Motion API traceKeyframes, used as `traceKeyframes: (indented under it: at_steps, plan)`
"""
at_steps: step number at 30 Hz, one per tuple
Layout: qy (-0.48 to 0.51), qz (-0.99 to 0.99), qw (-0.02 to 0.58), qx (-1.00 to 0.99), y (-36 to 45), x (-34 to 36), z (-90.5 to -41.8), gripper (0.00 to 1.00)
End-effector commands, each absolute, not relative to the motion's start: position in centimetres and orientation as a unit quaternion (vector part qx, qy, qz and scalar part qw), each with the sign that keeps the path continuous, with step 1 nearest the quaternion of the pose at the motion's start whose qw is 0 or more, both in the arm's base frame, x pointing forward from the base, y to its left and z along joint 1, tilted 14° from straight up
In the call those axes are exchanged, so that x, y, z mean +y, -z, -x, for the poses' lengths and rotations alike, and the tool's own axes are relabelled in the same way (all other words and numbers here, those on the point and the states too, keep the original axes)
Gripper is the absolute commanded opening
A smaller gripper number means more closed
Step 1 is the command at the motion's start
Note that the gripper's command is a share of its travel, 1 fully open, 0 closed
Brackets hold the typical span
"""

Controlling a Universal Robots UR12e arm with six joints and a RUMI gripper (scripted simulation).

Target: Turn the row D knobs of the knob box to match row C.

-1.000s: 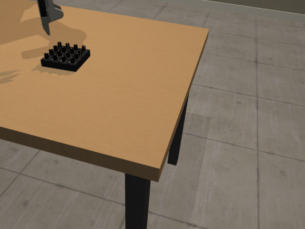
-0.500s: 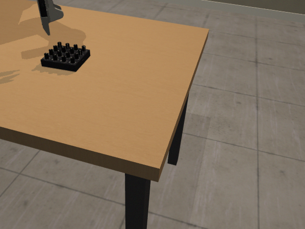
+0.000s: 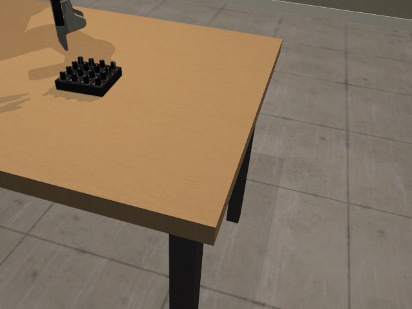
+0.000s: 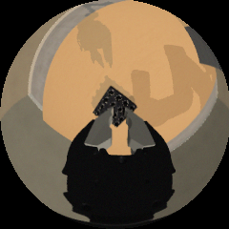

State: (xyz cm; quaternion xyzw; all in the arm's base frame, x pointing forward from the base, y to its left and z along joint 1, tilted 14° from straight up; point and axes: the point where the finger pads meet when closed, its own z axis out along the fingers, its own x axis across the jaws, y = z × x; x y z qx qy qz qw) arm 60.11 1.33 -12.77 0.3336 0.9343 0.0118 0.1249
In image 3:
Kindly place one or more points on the black knob box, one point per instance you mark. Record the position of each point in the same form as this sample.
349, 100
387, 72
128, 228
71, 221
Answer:
105, 77

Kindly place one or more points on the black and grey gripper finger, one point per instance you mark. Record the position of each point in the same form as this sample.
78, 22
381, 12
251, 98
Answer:
68, 23
78, 12

